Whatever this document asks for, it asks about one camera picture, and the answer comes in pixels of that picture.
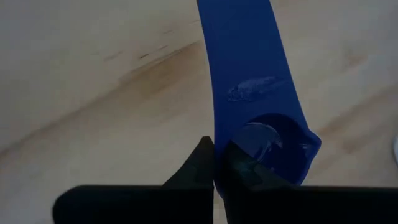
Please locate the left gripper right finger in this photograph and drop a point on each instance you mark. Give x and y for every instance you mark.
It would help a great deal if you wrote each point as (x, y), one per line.
(295, 207)

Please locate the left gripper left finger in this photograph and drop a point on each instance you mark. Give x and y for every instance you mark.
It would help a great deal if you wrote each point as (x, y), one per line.
(140, 205)

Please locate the small dark blue measuring cup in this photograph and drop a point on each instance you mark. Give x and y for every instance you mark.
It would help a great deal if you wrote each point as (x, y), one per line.
(245, 56)

